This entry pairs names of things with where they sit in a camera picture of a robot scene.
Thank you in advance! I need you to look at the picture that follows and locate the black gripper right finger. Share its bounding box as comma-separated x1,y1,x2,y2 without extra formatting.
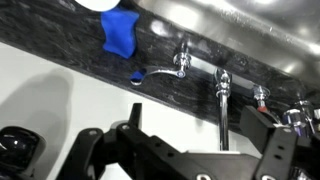
239,106,320,180

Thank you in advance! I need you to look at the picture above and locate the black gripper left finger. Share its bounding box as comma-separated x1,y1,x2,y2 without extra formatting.
56,103,259,180

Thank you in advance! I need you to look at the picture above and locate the chrome gooseneck faucet spout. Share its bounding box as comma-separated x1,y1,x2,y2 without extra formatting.
214,68,232,151

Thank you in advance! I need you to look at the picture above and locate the chrome side sprayer faucet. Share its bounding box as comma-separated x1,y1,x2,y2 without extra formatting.
283,100,316,138

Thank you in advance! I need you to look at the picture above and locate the stainless steel sink basin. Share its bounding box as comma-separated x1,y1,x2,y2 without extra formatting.
133,0,320,85

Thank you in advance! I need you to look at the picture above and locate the blue sponge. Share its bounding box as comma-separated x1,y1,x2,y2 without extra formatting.
101,7,139,59

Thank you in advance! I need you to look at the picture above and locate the white ceramic bowl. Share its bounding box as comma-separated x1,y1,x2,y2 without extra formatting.
75,0,121,12

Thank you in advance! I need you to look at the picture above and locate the red-tipped left faucet handle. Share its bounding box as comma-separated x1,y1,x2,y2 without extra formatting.
253,85,270,112

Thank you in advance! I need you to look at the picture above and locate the blue-tipped right faucet handle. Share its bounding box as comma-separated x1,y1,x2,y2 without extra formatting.
130,42,191,86

